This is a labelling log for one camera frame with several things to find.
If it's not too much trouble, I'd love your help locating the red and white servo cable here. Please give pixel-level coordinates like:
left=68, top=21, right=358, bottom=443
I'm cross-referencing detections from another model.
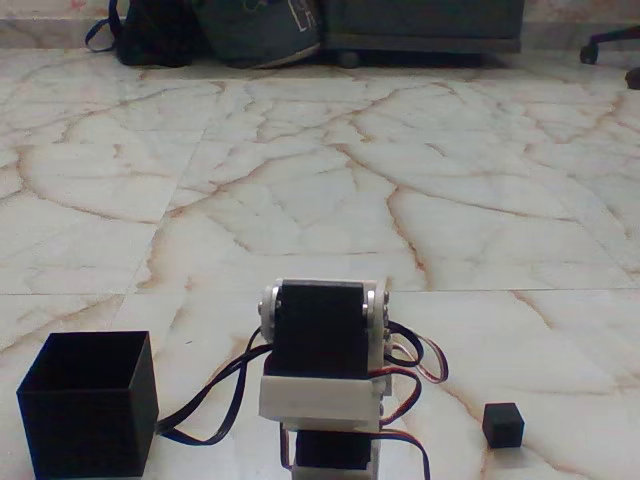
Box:
left=378, top=319, right=451, bottom=480

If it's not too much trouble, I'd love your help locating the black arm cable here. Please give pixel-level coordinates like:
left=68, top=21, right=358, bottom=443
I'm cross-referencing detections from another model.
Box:
left=154, top=328, right=275, bottom=446

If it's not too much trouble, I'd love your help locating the black backpack with blue strap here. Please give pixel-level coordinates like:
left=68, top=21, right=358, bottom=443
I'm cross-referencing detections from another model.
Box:
left=84, top=0, right=199, bottom=69

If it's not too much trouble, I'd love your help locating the black office chair base leg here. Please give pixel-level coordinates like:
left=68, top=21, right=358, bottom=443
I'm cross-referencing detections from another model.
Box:
left=579, top=27, right=640, bottom=65

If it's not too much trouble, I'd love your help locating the black box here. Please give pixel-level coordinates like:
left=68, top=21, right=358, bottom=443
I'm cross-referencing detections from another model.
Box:
left=16, top=330, right=160, bottom=480

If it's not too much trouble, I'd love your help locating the small black cube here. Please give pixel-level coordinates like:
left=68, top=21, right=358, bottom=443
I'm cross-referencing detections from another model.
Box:
left=482, top=400, right=526, bottom=449

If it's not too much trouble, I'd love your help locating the grey cloth bag with lettering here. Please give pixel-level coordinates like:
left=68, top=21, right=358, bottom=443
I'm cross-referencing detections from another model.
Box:
left=192, top=0, right=324, bottom=70

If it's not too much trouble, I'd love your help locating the dark grey cabinet on casters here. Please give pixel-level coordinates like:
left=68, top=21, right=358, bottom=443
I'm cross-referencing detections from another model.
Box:
left=318, top=0, right=524, bottom=69

